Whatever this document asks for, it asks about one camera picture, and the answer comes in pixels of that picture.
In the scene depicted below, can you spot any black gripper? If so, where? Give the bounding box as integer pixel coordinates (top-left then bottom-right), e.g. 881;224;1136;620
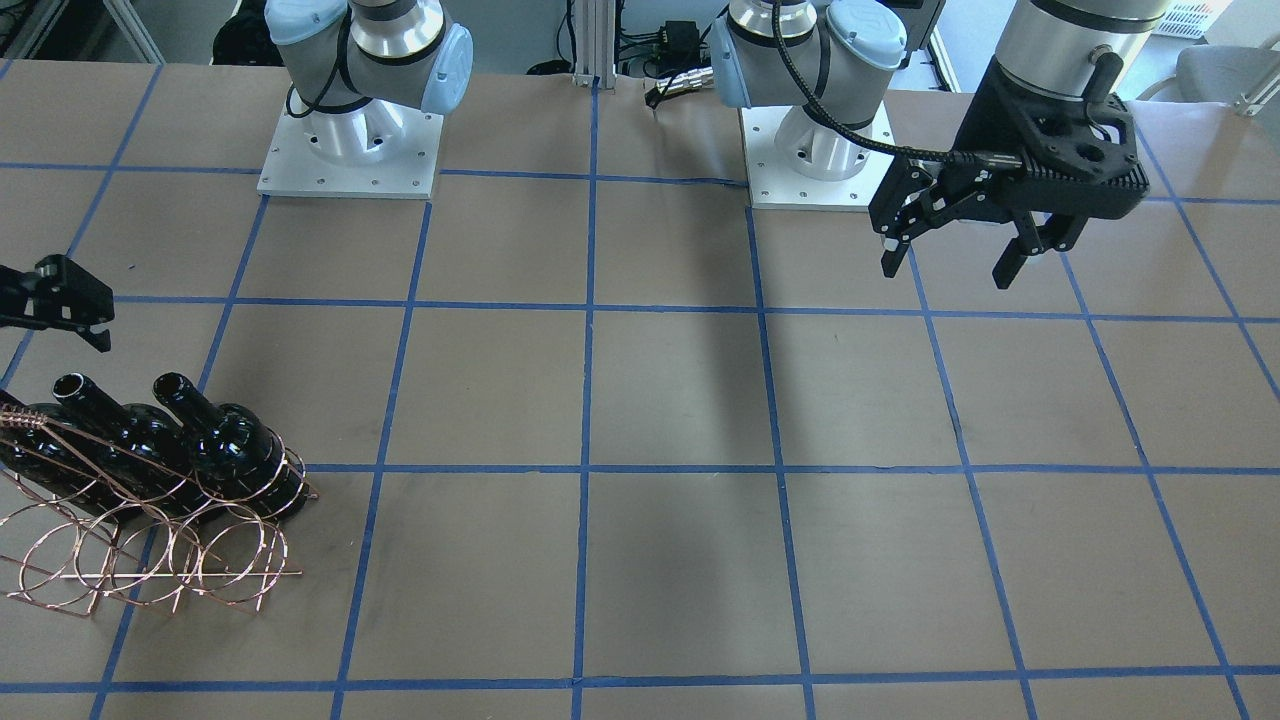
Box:
879;60;1149;290

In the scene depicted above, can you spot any free black wine bottle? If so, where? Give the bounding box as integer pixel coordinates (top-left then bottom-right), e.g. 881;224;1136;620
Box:
52;373;210;519

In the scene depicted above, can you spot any near black bottle in basket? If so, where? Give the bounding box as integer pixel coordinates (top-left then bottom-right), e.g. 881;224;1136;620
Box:
154;372;310;521

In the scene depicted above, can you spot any black bottle in basket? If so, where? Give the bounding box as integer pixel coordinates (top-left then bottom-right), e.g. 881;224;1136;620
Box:
154;372;310;521
1;427;120;516

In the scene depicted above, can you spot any far black bottle in basket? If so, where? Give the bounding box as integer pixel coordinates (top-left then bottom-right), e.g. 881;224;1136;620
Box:
1;427;120;516

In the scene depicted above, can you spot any brown paper table mat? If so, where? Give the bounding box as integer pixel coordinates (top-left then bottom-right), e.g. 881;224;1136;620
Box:
3;61;1277;719

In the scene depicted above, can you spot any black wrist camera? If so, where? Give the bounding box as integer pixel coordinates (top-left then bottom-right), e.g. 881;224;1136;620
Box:
1;254;115;354
869;152;996;243

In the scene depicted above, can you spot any copper wire wine basket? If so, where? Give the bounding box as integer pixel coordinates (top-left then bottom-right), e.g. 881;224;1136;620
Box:
3;401;303;618

